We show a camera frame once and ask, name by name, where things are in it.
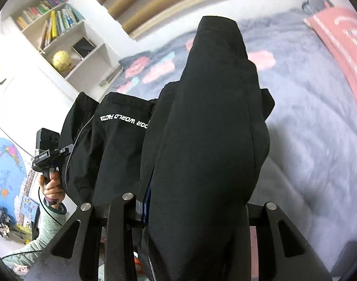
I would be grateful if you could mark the yellow globe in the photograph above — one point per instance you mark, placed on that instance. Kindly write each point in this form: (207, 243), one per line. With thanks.
(61, 61)

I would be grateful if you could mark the row of colourful books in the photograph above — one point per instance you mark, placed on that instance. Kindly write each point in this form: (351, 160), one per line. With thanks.
(41, 7)
(60, 23)

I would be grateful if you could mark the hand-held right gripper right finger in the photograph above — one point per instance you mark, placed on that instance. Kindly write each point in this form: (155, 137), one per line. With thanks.
(253, 212)

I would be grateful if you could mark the person's left hand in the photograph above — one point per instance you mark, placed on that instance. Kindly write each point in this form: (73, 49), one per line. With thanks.
(52, 188)

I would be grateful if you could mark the pink pillow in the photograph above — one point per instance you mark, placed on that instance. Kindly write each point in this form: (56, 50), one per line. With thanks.
(342, 41)

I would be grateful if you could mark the small framed blackboard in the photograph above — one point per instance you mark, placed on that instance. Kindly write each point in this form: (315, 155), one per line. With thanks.
(83, 47)

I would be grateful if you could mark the dark grey box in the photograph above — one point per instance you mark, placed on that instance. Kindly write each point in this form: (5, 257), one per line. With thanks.
(349, 257)

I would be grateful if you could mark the grey blanket with pink patches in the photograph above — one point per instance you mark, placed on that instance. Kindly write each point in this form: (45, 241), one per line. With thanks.
(307, 128)

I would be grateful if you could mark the wooden slatted headboard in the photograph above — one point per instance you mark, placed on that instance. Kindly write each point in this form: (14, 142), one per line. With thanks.
(172, 3)

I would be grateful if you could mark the blue world map poster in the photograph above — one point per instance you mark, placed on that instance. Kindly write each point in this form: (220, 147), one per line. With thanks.
(6, 175)

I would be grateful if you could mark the black hooded jacket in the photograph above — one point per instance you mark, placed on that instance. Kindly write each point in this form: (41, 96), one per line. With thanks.
(207, 140)

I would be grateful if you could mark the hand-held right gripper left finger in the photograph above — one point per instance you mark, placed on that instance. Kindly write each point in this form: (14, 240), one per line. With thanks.
(144, 207)

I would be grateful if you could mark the person's left forearm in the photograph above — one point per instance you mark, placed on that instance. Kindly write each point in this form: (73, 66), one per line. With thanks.
(35, 240)

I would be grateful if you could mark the white bookshelf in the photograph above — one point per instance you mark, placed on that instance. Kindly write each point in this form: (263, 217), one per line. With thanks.
(87, 44)

